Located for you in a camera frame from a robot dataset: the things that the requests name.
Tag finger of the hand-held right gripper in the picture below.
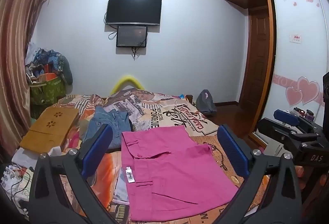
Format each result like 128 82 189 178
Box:
273 109 318 132

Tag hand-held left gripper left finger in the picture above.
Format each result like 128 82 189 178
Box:
28 123 121 224

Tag pile of clutter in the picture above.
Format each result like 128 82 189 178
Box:
25 43 74 86

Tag green storage basket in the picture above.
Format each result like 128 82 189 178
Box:
28 74 67 106

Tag black wall television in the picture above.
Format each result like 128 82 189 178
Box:
106 0 162 27

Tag white paper sheets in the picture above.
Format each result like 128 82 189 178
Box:
12 147 43 172

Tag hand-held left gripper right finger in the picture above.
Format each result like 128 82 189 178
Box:
213 123 303 224

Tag blue jeans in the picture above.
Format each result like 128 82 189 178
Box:
83 106 132 150

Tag wooden lap tray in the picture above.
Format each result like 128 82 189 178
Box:
20 106 80 150

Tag wooden door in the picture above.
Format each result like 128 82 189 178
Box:
240 7 270 107

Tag person's right hand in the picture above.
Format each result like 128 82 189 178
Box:
294 165 305 191

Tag white heart-print wardrobe door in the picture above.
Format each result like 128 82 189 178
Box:
253 0 329 142

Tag printed blanket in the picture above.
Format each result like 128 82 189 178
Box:
10 88 273 224

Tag small black monitor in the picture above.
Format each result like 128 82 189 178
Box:
116 25 149 48

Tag pink pants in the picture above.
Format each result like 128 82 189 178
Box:
121 125 239 222

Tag yellow foam tube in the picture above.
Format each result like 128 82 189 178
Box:
110 74 144 95

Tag grey bag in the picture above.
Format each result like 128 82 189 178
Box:
196 90 217 118

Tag striped curtain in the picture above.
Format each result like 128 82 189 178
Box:
0 0 56 152

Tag tangle of cables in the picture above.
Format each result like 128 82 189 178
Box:
0 162 34 215

